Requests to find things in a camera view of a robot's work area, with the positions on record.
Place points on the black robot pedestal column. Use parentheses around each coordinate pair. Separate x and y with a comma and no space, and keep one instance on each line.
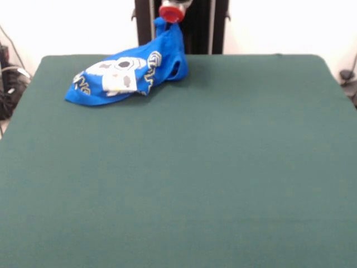
(200,30)

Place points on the dark green table cloth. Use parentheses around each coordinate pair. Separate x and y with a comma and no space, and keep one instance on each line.
(195,167)

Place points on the grey stand foot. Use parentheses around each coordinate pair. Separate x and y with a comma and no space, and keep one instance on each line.
(347,75)

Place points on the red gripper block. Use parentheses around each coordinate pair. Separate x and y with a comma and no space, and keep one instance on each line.
(170,14)

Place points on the blue printed shirt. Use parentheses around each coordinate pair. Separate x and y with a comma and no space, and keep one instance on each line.
(111,89)

